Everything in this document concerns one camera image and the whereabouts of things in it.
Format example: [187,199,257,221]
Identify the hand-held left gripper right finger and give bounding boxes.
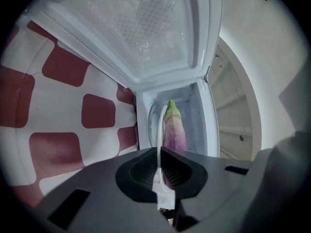
[160,146,255,233]

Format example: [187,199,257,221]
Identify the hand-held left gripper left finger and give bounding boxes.
[34,146,171,233]

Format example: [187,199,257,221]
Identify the purple eggplant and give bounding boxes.
[162,99,188,189]

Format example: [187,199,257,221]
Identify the white microwave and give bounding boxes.
[23,0,225,160]

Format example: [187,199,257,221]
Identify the red white checkered tablecloth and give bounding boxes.
[0,20,139,210]

